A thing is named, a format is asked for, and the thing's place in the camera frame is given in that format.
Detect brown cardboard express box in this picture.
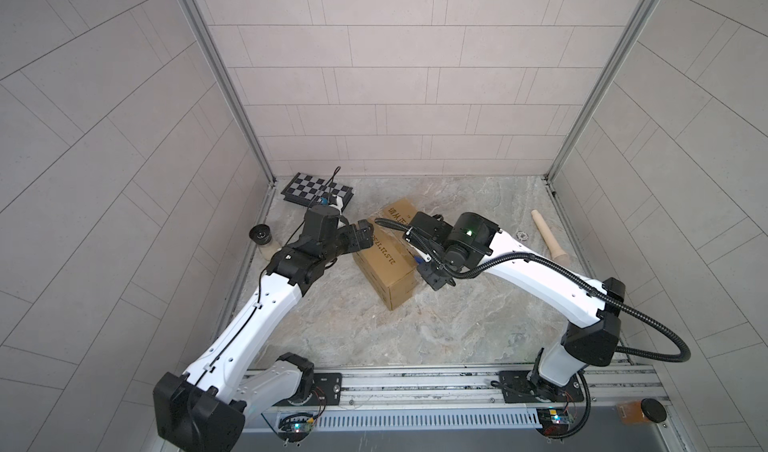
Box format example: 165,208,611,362
354,198,421,311

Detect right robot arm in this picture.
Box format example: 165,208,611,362
403,212,624,401

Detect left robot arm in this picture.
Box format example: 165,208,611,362
153,204,374,451

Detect black white chessboard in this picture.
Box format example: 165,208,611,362
281,173,354,211

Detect glass jar black lid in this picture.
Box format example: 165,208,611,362
249,224,282,263

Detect wooden rolling pin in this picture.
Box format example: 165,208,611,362
531,210,571,267

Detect right green circuit board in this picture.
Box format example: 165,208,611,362
536,408,573,437

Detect green circuit board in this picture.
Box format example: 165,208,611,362
277,412,317,443
536,408,573,437

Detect left green circuit board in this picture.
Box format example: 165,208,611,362
277,412,317,443

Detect brown jar black lid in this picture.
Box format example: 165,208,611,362
617,398,668,425

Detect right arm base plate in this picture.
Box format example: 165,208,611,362
490,371,585,404

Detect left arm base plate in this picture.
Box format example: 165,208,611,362
277,373,343,407

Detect aluminium front rail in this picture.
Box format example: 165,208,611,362
233,362,691,451

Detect black corrugated cable conduit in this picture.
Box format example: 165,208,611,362
374,216,692,364

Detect left corner aluminium post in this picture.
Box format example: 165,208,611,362
178,0,277,188

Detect corner aluminium post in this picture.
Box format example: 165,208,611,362
544,0,661,188
178,0,277,188

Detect right corner aluminium post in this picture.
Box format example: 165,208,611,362
544,0,661,188

